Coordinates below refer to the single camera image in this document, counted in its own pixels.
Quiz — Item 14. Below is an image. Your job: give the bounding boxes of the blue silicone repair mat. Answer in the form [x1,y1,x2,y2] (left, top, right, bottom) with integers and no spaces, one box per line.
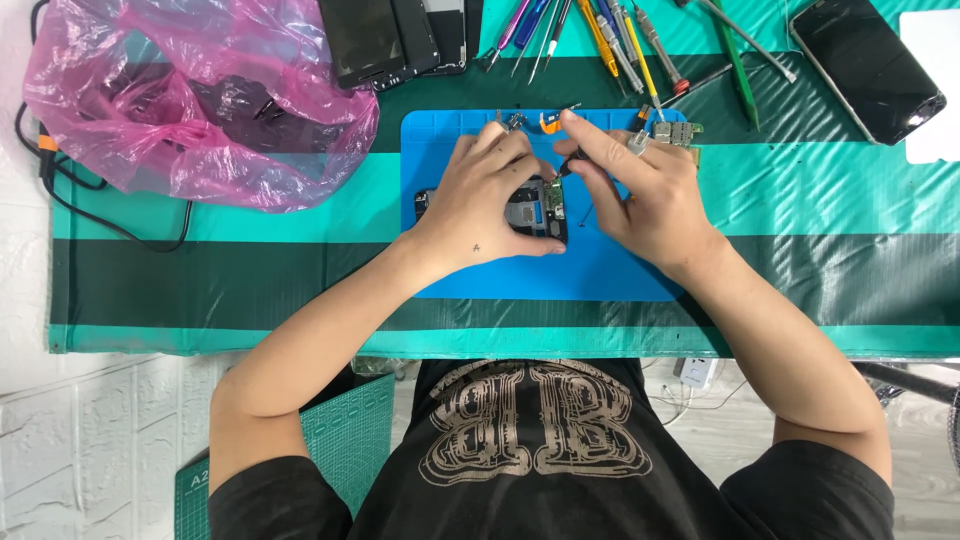
[399,108,688,303]

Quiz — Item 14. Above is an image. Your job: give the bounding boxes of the green striped tarp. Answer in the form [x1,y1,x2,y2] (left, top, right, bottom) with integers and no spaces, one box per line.
[48,0,960,360]

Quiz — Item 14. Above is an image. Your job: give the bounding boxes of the white cable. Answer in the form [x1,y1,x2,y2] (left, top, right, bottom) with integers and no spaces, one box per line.
[646,378,753,430]

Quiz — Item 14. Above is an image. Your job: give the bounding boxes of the disassembled black phone frame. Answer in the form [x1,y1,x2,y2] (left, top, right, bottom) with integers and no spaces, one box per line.
[414,176,569,245]

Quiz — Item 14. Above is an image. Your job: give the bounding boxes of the grey backed phone panel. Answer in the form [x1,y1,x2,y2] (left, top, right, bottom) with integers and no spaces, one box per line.
[421,0,468,77]

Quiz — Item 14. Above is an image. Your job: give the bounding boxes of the white paper sheet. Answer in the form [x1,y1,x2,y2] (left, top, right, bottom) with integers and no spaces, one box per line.
[897,9,960,165]

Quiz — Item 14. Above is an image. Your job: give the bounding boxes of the black smartphone with silver edge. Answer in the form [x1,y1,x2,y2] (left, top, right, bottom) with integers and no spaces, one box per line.
[788,0,948,147]

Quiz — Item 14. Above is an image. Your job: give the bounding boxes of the green plastic pry stick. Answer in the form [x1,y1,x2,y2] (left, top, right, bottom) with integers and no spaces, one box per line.
[708,0,761,133]

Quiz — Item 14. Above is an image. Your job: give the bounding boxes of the row of precision screwdrivers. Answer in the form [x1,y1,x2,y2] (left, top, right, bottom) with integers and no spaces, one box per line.
[480,0,692,123]

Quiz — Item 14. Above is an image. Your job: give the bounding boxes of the person's left hand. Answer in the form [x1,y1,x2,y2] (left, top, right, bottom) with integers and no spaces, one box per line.
[405,122,570,283]

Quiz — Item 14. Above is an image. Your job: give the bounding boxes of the silver metal spudger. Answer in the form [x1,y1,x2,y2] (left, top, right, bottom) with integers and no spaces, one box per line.
[673,0,798,84]

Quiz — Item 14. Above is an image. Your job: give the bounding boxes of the green cutting mat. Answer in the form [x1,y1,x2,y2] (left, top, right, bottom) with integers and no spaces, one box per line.
[173,372,397,540]

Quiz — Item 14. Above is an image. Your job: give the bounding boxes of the narrow black phone panel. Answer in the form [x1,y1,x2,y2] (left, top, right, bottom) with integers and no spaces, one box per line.
[464,0,486,59]

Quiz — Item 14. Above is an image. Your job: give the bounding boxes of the white power adapter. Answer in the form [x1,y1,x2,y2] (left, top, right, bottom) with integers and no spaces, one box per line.
[678,357,719,390]

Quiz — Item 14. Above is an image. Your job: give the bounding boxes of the black precision screwdriver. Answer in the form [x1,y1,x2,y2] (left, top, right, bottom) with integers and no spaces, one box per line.
[552,147,592,183]

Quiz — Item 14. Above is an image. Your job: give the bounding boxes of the black fan stand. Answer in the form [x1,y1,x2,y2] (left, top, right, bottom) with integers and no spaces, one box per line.
[850,360,960,475]

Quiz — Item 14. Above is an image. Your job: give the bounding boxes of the green phone circuit board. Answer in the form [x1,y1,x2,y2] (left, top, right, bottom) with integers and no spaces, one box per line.
[651,120,705,171]

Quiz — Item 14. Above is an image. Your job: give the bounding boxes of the wide black phone screen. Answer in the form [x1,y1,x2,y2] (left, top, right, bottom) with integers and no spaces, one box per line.
[318,0,407,92]

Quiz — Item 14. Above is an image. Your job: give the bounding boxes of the pink plastic bag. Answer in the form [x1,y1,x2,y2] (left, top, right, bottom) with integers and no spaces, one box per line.
[21,0,381,214]

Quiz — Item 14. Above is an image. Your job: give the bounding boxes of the black cable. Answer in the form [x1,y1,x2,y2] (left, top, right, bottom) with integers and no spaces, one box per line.
[14,0,195,255]

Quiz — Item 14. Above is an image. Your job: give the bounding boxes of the person's right hand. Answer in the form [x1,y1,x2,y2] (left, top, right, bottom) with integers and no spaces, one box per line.
[559,111,726,284]

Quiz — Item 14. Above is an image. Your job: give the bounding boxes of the person's black printed shirt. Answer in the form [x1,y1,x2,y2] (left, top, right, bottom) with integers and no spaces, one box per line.
[207,357,898,540]

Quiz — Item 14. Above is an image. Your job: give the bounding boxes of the black phone with frame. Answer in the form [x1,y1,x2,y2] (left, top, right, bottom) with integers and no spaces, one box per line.
[373,0,441,93]

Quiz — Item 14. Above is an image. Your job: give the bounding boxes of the black screwdriver with red collar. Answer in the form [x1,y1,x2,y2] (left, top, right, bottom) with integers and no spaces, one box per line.
[660,63,734,111]

